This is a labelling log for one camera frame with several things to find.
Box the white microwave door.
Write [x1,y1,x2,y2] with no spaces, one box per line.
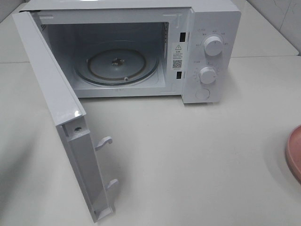
[13,11,118,222]

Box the glass microwave turntable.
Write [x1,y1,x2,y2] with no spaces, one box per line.
[74,47,159,86]

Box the white microwave oven body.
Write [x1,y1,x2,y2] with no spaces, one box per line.
[18,0,241,104]

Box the pink plate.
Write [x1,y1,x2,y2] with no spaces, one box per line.
[285,125,301,184]

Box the round white door release button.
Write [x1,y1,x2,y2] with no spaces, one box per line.
[196,89,210,101]

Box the white microwave knob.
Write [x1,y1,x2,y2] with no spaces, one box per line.
[204,34,223,57]
[199,67,217,84]

